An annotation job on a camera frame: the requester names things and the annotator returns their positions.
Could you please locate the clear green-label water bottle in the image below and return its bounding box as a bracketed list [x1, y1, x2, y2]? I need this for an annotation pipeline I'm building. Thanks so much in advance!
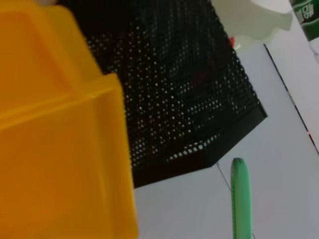
[289, 0, 319, 63]

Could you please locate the pale green glass fruit plate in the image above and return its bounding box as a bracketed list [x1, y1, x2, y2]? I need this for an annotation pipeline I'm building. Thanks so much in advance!
[210, 0, 294, 41]

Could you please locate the green utility knife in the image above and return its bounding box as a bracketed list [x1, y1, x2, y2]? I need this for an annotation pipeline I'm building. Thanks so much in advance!
[230, 157, 254, 239]

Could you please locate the black mesh pen holder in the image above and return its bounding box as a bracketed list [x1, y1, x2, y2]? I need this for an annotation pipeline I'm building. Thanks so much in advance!
[57, 0, 268, 189]

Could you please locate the yellow plastic bin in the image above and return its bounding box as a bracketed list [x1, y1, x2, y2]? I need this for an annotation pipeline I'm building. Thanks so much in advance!
[0, 0, 139, 239]

